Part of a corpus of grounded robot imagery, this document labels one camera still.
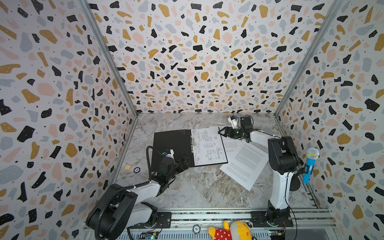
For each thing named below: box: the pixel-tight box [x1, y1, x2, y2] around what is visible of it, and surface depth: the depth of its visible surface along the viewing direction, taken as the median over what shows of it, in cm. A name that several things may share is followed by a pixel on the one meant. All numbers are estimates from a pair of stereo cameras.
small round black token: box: [133, 167, 141, 174], surface depth 92 cm
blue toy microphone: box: [303, 147, 320, 184], surface depth 71 cm
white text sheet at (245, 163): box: [219, 141, 269, 191], surface depth 96 cm
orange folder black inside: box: [151, 129, 195, 172], surface depth 106 cm
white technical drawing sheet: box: [191, 127, 228, 166], surface depth 103 cm
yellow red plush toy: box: [208, 220, 252, 240], surface depth 67 cm
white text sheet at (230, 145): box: [220, 134, 244, 163], surface depth 105 cm
